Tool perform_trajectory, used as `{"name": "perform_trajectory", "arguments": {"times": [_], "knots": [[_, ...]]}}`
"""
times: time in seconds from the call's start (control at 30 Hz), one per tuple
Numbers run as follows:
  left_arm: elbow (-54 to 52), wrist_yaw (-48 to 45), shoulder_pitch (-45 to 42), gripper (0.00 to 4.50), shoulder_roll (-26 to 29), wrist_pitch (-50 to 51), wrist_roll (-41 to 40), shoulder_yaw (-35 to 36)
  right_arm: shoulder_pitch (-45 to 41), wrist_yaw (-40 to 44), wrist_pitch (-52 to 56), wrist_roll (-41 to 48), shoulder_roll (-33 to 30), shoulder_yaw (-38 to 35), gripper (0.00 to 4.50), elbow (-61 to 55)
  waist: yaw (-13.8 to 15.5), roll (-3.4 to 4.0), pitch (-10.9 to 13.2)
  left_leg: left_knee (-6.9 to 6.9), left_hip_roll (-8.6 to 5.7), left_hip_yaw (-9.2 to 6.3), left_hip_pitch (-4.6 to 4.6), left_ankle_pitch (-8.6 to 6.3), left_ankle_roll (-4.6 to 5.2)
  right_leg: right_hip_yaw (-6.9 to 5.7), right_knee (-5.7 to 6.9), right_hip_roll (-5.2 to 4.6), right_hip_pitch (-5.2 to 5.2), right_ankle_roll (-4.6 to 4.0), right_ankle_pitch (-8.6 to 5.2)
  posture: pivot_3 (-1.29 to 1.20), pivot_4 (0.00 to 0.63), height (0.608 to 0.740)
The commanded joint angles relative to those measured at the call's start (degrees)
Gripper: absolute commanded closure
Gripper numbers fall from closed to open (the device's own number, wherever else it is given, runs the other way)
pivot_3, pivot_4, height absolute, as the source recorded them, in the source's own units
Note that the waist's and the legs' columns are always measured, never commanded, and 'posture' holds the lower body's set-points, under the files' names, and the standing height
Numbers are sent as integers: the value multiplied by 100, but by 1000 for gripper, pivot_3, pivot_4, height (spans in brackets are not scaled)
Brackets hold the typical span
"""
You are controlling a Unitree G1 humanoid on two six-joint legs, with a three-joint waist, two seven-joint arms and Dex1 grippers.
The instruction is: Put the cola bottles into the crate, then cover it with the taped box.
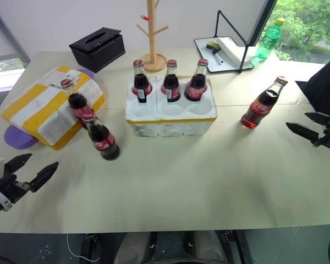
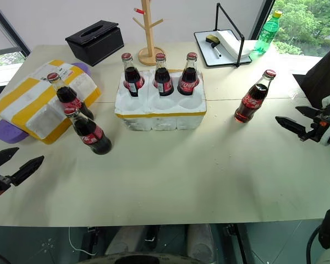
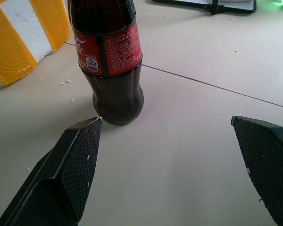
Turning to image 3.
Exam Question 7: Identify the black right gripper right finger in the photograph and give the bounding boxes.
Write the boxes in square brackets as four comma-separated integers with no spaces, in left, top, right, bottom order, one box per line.
[230,115,283,226]

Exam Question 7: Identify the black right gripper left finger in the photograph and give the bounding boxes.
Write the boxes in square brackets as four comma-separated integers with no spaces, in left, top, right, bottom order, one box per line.
[0,117,103,226]

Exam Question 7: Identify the cola bottle with red label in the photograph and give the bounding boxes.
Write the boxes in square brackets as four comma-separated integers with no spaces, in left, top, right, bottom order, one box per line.
[67,0,144,126]

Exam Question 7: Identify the yellow and white foam block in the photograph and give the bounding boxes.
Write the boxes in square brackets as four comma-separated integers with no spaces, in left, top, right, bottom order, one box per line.
[0,0,71,89]

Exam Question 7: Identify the black metal frame stand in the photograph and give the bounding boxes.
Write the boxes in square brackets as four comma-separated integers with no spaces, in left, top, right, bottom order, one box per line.
[152,0,257,16]

